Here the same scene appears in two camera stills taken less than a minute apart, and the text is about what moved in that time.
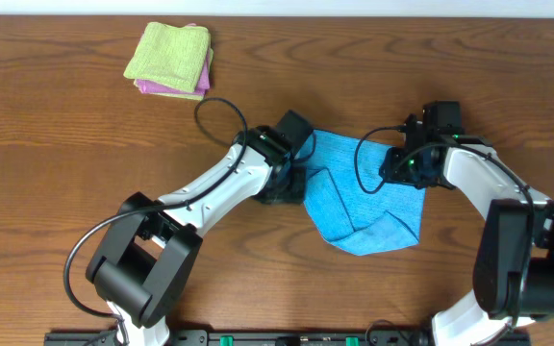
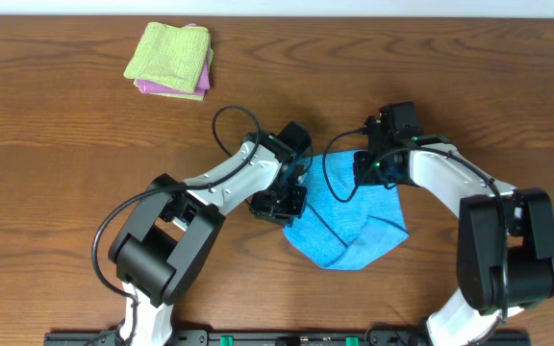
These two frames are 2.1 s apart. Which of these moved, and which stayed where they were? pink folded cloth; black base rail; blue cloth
Moved: blue cloth
Stayed: pink folded cloth; black base rail
